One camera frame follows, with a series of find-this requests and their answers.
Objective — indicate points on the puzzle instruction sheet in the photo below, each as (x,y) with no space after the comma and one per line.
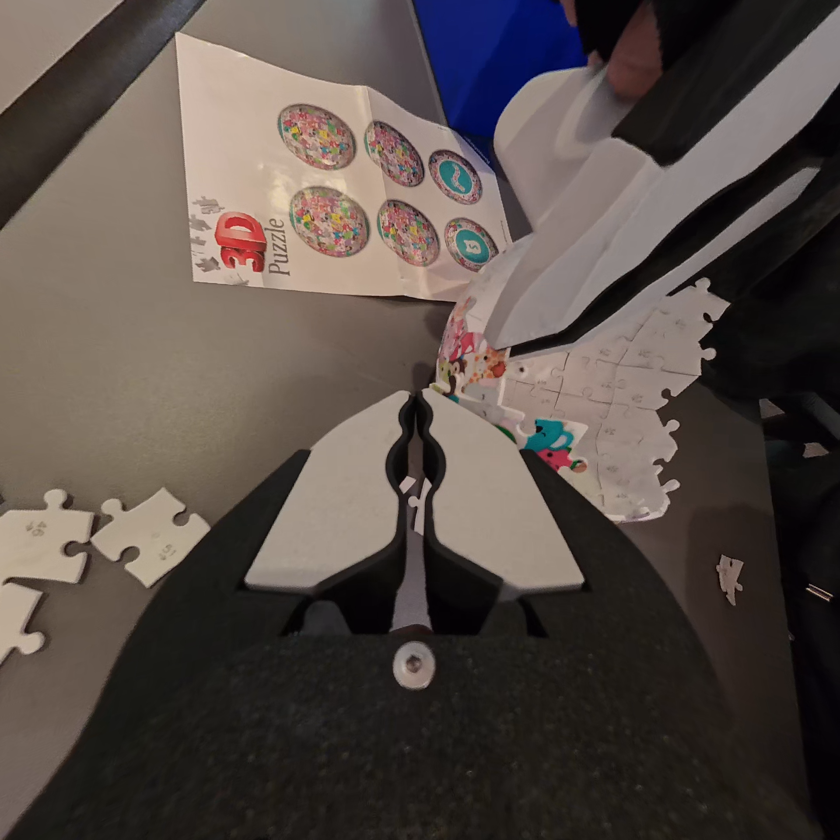
(223,131)

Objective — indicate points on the blue plastic bin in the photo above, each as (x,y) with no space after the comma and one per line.
(499,59)

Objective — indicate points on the black table edge strip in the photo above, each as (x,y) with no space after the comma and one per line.
(79,111)

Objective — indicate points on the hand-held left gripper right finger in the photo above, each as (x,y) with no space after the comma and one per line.
(499,525)

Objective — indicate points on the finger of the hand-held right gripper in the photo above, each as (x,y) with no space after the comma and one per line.
(722,223)
(590,229)

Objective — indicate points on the colourful puzzle ball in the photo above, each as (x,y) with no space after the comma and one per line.
(623,407)

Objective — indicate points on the person's right hand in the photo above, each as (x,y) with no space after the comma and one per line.
(633,69)

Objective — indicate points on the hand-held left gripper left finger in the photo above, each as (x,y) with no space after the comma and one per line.
(328,518)

